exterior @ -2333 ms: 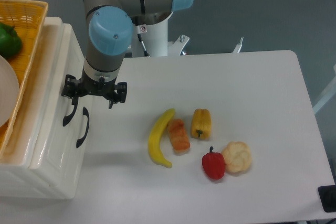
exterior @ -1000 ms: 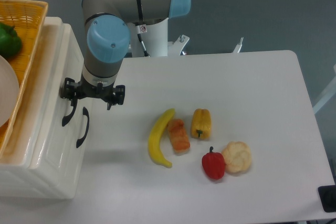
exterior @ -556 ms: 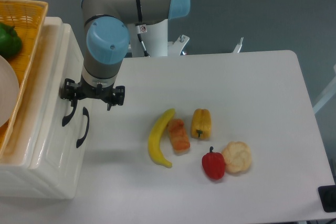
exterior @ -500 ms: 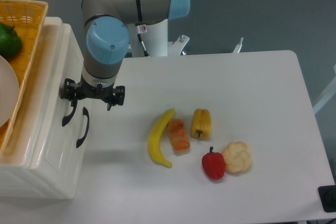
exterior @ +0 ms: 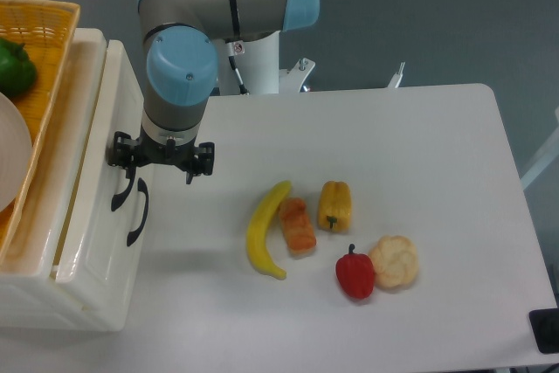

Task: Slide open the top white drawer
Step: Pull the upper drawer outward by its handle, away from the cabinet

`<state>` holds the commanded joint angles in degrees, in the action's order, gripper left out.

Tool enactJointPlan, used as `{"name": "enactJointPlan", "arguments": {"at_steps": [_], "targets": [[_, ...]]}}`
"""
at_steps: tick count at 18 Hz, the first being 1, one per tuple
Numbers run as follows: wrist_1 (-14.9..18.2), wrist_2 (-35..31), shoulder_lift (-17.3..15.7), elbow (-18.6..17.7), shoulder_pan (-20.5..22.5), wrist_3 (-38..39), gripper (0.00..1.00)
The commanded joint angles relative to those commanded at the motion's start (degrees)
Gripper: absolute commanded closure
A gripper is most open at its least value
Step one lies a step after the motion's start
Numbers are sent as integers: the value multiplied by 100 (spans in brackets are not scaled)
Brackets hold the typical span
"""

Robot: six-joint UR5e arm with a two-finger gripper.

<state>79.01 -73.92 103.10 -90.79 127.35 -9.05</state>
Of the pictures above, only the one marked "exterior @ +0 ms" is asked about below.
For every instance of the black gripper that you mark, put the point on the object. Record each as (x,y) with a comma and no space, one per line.
(125,152)

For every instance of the white drawer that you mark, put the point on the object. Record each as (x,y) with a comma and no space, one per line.
(97,265)
(137,233)

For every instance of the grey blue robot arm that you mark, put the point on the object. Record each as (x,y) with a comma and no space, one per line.
(179,38)

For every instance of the white drawer cabinet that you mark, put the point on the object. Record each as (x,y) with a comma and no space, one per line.
(30,295)

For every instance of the yellow banana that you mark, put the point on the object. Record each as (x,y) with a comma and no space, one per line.
(255,236)

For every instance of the white round plate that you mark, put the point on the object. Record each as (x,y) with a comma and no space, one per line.
(16,149)

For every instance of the orange braided bread roll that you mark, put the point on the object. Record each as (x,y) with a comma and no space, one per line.
(296,226)

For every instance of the green bell pepper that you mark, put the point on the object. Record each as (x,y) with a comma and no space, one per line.
(18,72)

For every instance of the yellow woven basket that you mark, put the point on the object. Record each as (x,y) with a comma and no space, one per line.
(46,27)

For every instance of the yellow bell pepper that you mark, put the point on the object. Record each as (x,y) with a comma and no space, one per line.
(335,207)

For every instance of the red bell pepper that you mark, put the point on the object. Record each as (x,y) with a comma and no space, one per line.
(355,274)

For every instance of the pale round bread bun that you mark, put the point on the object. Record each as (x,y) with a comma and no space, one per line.
(395,262)

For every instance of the black device at table edge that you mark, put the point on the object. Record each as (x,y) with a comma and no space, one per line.
(544,324)

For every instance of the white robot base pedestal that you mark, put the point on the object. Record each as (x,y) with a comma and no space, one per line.
(253,67)

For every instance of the white table frame bracket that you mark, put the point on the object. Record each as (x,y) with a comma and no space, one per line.
(397,77)

